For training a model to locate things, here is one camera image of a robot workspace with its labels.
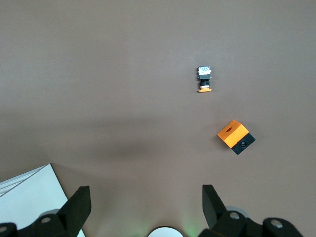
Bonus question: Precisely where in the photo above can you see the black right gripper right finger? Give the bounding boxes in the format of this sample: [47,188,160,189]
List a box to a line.
[198,184,308,237]

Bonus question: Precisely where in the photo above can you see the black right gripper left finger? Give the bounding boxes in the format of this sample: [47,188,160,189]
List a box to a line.
[0,186,92,237]

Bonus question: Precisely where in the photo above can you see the white drawer cabinet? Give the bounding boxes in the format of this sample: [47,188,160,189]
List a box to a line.
[0,162,85,237]

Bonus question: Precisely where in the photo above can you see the orange cap push button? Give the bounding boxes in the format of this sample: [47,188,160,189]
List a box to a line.
[197,65,214,94]

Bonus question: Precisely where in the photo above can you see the orange and black box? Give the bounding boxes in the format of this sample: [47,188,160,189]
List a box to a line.
[217,119,256,156]

